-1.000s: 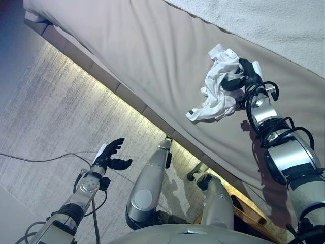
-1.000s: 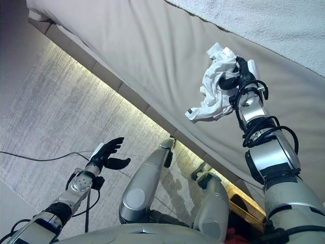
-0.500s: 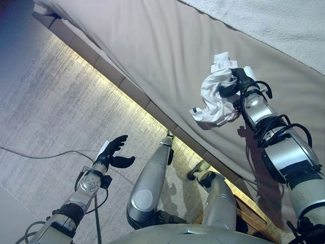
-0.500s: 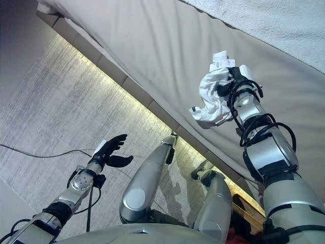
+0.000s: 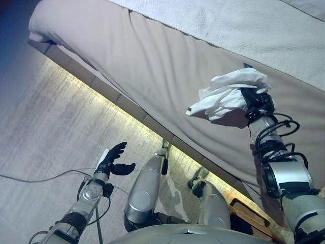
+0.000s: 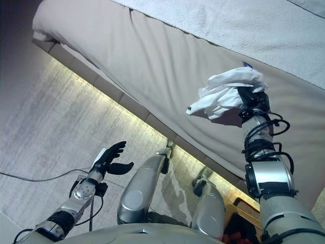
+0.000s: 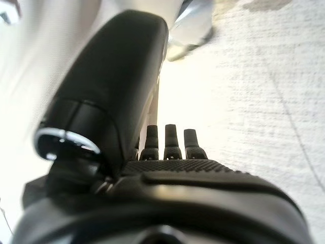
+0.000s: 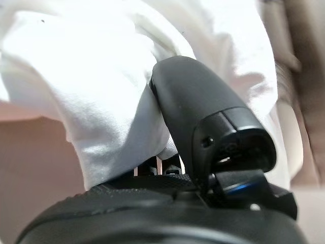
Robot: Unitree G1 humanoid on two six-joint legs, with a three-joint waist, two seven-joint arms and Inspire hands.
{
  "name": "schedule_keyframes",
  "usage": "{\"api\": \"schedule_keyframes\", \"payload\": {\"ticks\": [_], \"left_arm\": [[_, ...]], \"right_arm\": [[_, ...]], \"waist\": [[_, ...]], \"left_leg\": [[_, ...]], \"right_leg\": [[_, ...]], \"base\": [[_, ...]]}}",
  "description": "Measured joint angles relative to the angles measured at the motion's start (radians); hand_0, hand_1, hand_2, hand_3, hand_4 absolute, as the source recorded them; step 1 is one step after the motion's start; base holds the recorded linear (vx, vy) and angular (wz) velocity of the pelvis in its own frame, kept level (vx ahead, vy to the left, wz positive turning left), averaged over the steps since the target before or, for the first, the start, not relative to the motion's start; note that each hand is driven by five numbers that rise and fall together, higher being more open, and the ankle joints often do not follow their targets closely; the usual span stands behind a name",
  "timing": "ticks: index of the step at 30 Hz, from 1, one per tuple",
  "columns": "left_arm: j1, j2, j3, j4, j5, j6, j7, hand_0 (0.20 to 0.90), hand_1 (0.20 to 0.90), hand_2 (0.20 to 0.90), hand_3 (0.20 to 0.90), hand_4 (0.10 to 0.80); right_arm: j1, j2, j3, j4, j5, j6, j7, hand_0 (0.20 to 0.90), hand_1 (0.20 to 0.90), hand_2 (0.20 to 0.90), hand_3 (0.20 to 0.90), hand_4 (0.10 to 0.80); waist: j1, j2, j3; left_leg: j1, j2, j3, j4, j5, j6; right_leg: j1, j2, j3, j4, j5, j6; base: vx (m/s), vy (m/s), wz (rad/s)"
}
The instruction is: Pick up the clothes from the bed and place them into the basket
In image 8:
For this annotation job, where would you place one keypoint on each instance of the white garment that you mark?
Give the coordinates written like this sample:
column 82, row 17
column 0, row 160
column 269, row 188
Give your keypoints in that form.
column 89, row 76

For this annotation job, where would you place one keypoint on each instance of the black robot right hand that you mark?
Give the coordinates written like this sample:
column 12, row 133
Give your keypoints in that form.
column 198, row 101

